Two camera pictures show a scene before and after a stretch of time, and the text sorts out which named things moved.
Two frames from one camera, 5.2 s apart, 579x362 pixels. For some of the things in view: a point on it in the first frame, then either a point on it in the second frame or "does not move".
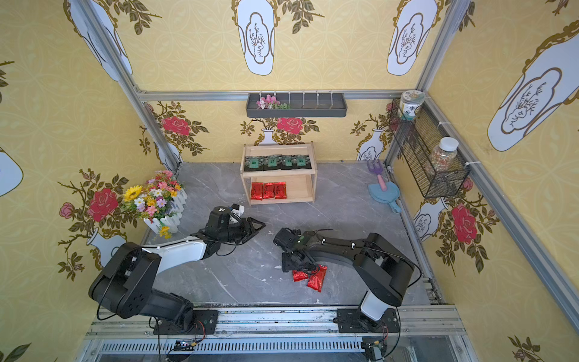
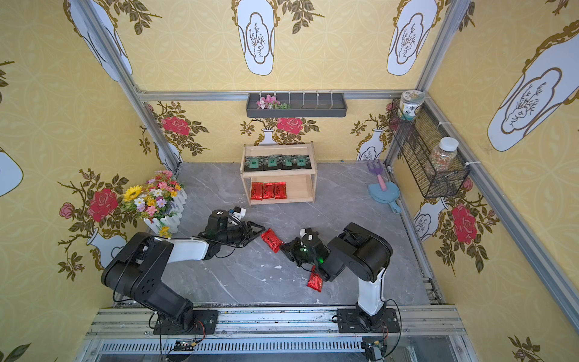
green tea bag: [289, 162] does not move
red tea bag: [298, 276] → [272, 240]
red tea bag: [280, 190] does not move
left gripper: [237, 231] does not move
